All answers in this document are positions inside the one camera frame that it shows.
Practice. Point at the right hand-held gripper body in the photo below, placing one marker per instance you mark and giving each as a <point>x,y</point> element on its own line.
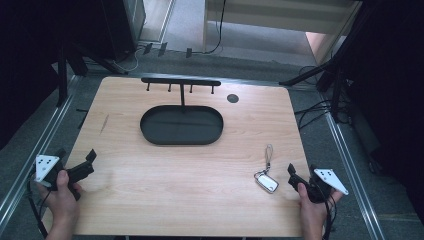
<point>328,180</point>

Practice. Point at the metal floor rail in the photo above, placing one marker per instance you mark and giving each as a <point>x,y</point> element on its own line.
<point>36,150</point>
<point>356,180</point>

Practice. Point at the dark cabinet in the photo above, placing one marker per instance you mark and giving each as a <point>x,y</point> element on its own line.
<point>123,26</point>

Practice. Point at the person's left hand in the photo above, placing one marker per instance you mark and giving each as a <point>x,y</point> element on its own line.
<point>63,203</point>

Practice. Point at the white cabinet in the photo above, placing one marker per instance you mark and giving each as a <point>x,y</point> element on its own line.
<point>283,16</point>

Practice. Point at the dark round table grommet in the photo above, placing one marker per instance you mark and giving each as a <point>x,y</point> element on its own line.
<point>232,98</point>

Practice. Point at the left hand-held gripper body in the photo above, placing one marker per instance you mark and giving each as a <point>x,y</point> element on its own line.
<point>45,166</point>

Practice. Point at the black metal stand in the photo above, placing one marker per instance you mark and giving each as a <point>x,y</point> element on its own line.
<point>62,73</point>

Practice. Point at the person's right hand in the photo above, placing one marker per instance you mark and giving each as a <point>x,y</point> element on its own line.
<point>311,213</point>

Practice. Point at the black key rack with tray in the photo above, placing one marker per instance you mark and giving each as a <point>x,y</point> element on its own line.
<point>181,125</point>

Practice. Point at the black tripod stand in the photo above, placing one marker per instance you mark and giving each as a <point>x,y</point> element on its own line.
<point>333,73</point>

